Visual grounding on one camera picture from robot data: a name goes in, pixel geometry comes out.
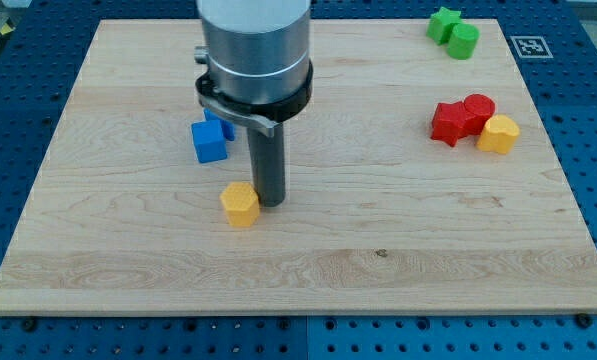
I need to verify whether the red cylinder block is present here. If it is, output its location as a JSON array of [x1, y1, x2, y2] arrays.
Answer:
[[463, 94, 496, 135]]

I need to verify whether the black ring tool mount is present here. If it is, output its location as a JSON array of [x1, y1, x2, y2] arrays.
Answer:
[[195, 61, 313, 138]]

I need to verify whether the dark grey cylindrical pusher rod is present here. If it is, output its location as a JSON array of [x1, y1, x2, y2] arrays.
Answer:
[[247, 124, 286, 207]]

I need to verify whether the blue block behind cube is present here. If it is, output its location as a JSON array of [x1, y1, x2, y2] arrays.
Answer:
[[203, 108, 236, 141]]

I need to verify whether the red star block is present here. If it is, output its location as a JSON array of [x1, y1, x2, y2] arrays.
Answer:
[[430, 101, 470, 147]]

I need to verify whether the light wooden board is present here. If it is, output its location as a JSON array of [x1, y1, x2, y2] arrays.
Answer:
[[0, 19, 597, 317]]

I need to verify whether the yellow hexagon block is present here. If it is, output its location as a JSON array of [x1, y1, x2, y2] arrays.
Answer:
[[219, 182, 260, 227]]

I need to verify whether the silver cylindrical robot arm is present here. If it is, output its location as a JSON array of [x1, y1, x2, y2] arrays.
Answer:
[[194, 0, 314, 207]]

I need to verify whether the white fiducial marker tag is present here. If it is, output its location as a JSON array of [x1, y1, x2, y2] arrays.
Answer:
[[510, 35, 553, 59]]

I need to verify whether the green cylinder block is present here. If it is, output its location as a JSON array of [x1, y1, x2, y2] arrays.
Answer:
[[446, 23, 480, 60]]

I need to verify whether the green star block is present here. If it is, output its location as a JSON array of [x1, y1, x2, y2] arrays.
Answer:
[[426, 6, 462, 45]]

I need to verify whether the yellow heart block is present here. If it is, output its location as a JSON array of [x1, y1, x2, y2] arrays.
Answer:
[[476, 114, 521, 154]]

